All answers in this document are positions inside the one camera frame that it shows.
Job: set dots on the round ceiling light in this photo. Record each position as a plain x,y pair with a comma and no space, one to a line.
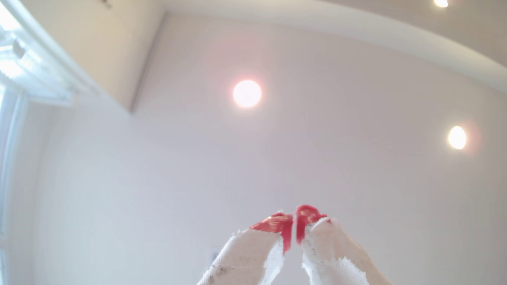
457,137
441,2
246,94

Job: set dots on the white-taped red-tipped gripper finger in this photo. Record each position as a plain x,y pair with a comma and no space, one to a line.
245,257
332,253

